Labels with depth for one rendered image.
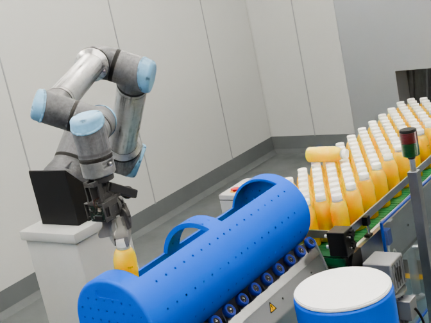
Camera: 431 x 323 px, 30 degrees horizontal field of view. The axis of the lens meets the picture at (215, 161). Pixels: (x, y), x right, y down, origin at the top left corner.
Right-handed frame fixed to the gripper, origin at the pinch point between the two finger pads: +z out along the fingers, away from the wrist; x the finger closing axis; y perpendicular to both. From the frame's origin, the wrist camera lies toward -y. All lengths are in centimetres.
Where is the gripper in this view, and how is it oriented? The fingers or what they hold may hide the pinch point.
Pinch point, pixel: (122, 240)
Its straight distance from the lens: 225.0
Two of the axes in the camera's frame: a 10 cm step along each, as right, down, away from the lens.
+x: 8.0, 0.0, -5.9
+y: -5.6, 3.3, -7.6
